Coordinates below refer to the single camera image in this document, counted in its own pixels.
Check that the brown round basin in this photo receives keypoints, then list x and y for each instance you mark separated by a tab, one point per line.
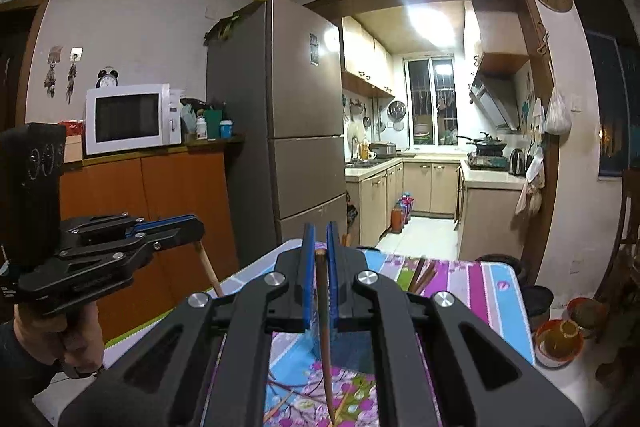
587	317

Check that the hanging white cloth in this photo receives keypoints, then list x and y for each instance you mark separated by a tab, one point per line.
530	192

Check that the brown wooden door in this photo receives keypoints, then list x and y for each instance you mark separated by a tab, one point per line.
15	57

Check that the blue pink bottle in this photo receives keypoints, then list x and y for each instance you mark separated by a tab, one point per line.
408	207

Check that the orange oil bottle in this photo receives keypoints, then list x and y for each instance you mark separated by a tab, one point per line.
397	221

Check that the pale plastic bag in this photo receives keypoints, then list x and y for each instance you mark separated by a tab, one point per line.
188	119

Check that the black alarm clock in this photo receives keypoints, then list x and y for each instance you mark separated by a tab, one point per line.
107	79

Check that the barred kitchen window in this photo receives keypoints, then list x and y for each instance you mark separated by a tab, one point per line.
420	97

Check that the gas stove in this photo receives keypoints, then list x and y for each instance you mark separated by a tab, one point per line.
487	162

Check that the steel electric kettle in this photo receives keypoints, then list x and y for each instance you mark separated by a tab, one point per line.
518	163

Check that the hanging metal strainer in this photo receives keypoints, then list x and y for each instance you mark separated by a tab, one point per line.
396	111

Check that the white medicine bottle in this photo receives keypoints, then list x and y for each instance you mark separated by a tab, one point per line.
201	129

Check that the floral striped tablecloth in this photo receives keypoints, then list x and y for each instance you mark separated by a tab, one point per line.
480	292

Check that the person's left hand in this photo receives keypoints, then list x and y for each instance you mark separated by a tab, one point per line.
80	337

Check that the red packet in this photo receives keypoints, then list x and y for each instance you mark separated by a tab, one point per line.
72	128

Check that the orange basin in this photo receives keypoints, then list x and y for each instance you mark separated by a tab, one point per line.
555	347

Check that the dark night window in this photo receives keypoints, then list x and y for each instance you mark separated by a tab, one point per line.
615	107

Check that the hanging wall ornament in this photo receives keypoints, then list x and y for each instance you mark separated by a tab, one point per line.
72	74

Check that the beige lower kitchen cabinets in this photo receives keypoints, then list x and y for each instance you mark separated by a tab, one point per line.
430	187

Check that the pale cardboard box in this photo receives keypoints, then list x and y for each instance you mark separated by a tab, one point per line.
74	149

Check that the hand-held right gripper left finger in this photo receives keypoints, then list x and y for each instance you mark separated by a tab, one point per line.
240	347

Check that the black bucket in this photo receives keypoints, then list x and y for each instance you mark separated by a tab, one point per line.
537	307

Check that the dark green bundle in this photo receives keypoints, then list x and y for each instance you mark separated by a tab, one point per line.
227	26

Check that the upper kitchen cabinets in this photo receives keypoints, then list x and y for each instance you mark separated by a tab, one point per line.
365	57

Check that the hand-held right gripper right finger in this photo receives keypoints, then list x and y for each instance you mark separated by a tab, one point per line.
400	347

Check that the black wok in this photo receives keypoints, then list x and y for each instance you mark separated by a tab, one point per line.
487	147

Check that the blue utensil holder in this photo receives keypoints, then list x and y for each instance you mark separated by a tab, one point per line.
352	352

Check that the blue lidded cup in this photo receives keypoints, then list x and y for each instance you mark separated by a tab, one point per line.
226	130

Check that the kitchen ceiling light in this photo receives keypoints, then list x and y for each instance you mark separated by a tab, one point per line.
435	24

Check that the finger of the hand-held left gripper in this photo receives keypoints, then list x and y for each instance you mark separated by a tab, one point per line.
180	234
165	222

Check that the beige stove counter cabinet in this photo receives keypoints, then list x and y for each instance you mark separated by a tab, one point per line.
490	212

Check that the light wooden single chopstick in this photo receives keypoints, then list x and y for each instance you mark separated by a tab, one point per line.
210	272

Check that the grey refrigerator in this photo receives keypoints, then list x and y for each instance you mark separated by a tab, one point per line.
305	82

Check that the green plastic container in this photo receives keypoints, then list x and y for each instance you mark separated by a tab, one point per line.
214	124

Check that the dark brown single chopstick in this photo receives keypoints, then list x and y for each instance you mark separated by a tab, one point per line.
325	307

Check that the wooden chair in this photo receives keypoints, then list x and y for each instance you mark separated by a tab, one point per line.
631	207

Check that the white microwave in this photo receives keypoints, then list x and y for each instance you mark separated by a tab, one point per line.
125	119

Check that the white wall outlet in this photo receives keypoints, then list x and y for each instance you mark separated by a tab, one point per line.
575	265

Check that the fridge door sticker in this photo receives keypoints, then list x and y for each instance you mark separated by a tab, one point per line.
314	49

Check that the orange wooden cabinet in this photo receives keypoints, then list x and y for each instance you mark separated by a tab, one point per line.
175	187

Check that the hanging white plastic bag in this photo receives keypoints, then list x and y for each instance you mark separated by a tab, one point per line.
557	117

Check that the metal range hood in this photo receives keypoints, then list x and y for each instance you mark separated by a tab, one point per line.
492	102

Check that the person's left forearm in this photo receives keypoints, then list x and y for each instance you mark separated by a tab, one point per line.
20	367

